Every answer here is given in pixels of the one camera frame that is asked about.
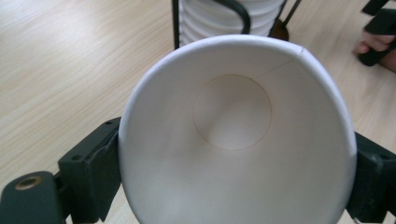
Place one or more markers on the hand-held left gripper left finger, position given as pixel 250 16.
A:
pixel 90 174

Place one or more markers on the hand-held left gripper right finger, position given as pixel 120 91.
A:
pixel 373 186

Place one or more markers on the white paper cup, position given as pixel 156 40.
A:
pixel 236 133

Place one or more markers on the stack of white paper cups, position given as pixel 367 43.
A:
pixel 218 21

